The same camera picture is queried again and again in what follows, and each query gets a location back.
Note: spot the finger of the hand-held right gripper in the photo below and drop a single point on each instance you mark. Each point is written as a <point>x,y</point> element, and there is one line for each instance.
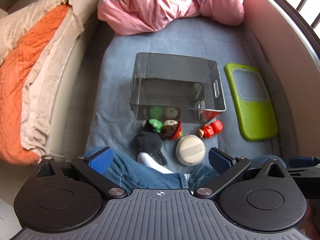
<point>301,161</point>

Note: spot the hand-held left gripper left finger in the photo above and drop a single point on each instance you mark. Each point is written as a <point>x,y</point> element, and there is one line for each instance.
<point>100,161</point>

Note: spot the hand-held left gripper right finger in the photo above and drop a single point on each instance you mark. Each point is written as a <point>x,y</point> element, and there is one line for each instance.
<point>220,161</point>

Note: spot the round cream cushion toy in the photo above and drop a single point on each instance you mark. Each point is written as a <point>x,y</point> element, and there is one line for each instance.
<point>190,150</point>

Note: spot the red toy figure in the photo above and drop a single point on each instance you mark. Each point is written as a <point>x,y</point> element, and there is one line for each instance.
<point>212,128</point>

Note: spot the black plush toy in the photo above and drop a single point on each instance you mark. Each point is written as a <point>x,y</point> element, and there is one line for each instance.
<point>148,142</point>

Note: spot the brown knit doll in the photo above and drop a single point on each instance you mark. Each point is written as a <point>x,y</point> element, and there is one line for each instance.
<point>170,131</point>

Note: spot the transparent grey storage box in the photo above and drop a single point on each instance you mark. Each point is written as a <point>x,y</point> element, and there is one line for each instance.
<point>175,90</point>

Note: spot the person's blue jeans leg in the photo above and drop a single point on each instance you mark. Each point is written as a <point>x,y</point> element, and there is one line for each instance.
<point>135,177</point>

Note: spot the white sock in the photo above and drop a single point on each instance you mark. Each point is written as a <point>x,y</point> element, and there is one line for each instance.
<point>150,162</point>

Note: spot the green plastic lid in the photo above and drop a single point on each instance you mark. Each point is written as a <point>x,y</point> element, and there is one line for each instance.
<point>257,120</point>

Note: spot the beige bed side panel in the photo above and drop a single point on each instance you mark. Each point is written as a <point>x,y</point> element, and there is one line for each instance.
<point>287,67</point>

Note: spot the orange blanket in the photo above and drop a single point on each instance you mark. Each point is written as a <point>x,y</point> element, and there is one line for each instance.
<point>22,67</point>

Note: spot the beige bed cloth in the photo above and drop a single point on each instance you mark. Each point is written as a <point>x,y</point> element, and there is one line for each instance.
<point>42,12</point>

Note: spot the pink quilt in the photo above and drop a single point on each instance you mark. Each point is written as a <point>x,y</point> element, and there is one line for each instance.
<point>162,2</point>

